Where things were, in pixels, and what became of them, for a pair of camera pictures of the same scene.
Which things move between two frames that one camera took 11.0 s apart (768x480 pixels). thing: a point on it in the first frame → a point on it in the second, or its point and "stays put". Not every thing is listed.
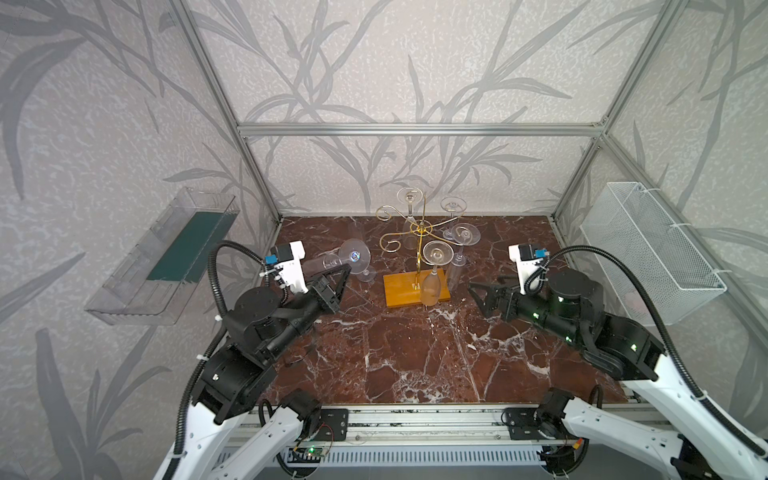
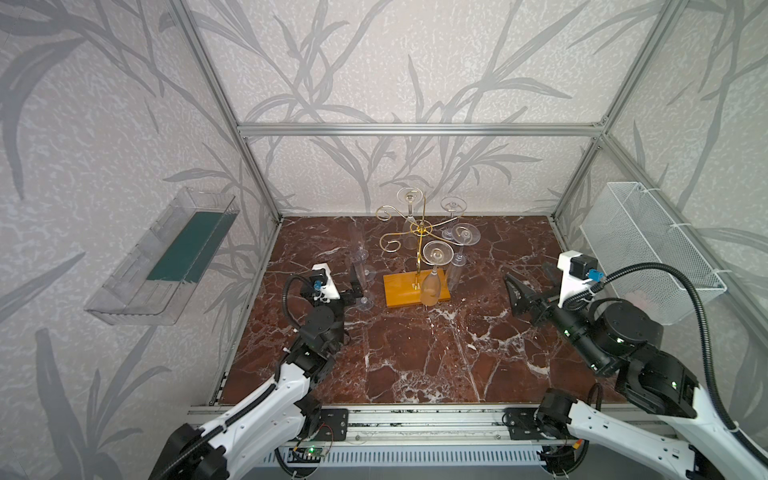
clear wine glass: x=355 y=253 → x=358 y=259
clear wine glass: x=436 y=253 stays put
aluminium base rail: x=430 y=436 stays put
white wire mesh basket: x=628 y=220 stays put
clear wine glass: x=452 y=204 stays put
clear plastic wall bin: x=153 y=284 stays put
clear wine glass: x=410 y=196 stays put
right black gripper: x=501 y=302 → x=539 y=300
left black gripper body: x=321 y=294 → x=339 y=294
